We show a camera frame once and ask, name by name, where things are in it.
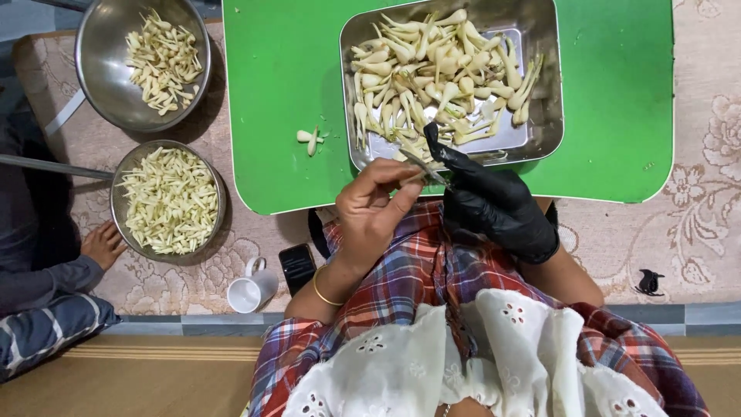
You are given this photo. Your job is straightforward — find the steel strainer with handle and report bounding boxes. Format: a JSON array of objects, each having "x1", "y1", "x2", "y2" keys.
[{"x1": 0, "y1": 139, "x2": 228, "y2": 265}]

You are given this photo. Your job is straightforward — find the heap of peeled bulbs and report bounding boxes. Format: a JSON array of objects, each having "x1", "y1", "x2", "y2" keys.
[{"x1": 124, "y1": 8, "x2": 205, "y2": 117}]

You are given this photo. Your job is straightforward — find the heap of trimmed pale stalks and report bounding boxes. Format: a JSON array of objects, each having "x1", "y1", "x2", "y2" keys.
[{"x1": 117, "y1": 146, "x2": 220, "y2": 256}]

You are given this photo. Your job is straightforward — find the green low table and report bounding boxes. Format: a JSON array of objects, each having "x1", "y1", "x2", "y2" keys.
[{"x1": 222, "y1": 0, "x2": 676, "y2": 217}]

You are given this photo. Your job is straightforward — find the black hair clip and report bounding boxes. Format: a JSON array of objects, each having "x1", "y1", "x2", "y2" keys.
[{"x1": 633, "y1": 269, "x2": 667, "y2": 298}]

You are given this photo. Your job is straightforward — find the white mug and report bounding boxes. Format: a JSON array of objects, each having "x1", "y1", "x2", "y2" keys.
[{"x1": 226, "y1": 256, "x2": 280, "y2": 315}]

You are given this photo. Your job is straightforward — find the blue striped cushion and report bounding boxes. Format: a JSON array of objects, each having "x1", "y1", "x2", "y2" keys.
[{"x1": 0, "y1": 292, "x2": 123, "y2": 383}]

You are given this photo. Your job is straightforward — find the person's left hand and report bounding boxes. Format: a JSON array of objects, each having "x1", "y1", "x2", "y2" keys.
[{"x1": 333, "y1": 158, "x2": 426, "y2": 274}]

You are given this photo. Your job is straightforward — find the rectangular steel tray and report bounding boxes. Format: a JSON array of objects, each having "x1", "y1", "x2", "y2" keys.
[{"x1": 339, "y1": 0, "x2": 565, "y2": 176}]

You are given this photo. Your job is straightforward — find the pile of unpeeled white bulbs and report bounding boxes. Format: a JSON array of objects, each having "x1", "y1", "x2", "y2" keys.
[{"x1": 350, "y1": 8, "x2": 545, "y2": 166}]

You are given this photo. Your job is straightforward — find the gold bangle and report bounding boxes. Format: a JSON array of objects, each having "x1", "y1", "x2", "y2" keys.
[{"x1": 313, "y1": 264, "x2": 347, "y2": 307}]

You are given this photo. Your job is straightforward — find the small steel knife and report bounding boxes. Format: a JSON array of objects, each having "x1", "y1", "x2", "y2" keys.
[{"x1": 399, "y1": 149, "x2": 450, "y2": 188}]

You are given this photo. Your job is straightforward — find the plaid skirt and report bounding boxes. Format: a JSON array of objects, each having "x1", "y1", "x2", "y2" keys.
[{"x1": 249, "y1": 200, "x2": 711, "y2": 417}]

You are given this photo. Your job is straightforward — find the green white bulb stalk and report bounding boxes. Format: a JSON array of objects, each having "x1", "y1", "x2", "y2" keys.
[{"x1": 405, "y1": 170, "x2": 449, "y2": 189}]

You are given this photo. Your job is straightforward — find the white embroidered top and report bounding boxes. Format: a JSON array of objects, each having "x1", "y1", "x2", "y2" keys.
[{"x1": 281, "y1": 288, "x2": 670, "y2": 417}]

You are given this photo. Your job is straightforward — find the beige floral rug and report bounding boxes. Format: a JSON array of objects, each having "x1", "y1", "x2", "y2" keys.
[{"x1": 12, "y1": 0, "x2": 741, "y2": 317}]

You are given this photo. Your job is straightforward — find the black phone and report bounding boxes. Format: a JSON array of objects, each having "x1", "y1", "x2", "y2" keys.
[{"x1": 278, "y1": 243, "x2": 318, "y2": 298}]

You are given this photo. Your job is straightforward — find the round steel bowl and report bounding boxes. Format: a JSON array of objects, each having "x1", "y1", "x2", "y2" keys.
[{"x1": 74, "y1": 0, "x2": 213, "y2": 133}]

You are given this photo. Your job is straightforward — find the person's right hand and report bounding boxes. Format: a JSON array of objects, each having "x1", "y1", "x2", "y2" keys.
[{"x1": 424, "y1": 122, "x2": 561, "y2": 265}]

